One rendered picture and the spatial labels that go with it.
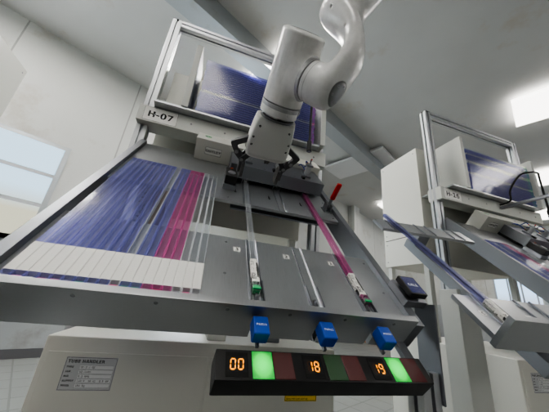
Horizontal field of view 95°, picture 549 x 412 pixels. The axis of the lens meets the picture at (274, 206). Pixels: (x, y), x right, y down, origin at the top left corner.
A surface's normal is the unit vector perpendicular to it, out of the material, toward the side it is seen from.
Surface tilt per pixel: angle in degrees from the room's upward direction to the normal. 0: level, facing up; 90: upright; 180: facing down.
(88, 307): 136
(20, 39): 90
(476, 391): 90
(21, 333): 90
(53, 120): 90
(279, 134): 147
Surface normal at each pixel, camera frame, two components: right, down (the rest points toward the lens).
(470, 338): 0.19, -0.32
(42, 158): 0.69, -0.18
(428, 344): -0.95, -0.19
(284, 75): -0.55, 0.34
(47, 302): 0.14, 0.47
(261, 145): 0.02, 0.65
